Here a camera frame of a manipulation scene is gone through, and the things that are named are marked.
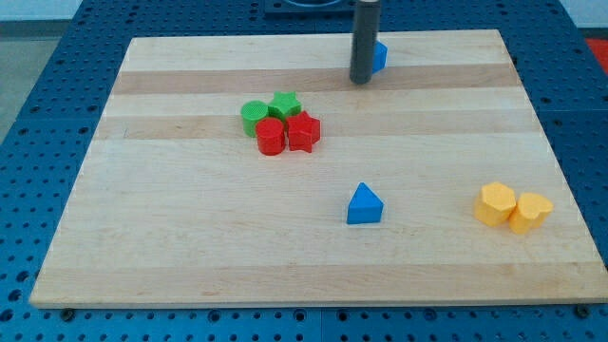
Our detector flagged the blue cube block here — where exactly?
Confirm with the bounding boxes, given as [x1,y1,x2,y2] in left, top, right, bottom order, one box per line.
[372,41,388,73]

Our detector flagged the red star block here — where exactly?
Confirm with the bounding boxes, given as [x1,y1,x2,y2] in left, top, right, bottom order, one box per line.
[286,111,321,153]

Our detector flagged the red cylinder block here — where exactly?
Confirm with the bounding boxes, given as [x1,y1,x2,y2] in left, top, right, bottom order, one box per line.
[256,117,286,156]

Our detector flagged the wooden board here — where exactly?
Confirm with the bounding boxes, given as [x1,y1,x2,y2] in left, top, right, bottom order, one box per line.
[29,29,607,309]

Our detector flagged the green star block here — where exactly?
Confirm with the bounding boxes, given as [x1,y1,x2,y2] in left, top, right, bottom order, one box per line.
[268,91,301,122]

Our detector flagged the blue triangle block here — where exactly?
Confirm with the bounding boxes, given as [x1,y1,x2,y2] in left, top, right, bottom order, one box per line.
[347,182,384,225]

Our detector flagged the green cylinder block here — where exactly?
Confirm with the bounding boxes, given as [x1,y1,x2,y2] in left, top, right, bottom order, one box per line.
[240,101,269,138]

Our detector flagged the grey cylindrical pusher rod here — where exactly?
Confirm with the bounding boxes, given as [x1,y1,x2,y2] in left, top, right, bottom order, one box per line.
[350,0,381,85]

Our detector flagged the yellow hexagon block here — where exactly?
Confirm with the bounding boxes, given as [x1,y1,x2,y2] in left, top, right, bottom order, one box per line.
[473,181,516,227]

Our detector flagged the yellow heart block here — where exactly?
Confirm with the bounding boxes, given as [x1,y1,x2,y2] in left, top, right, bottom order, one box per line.
[508,192,554,235]

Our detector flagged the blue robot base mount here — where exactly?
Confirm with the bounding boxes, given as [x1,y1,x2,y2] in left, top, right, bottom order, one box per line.
[261,0,356,18]

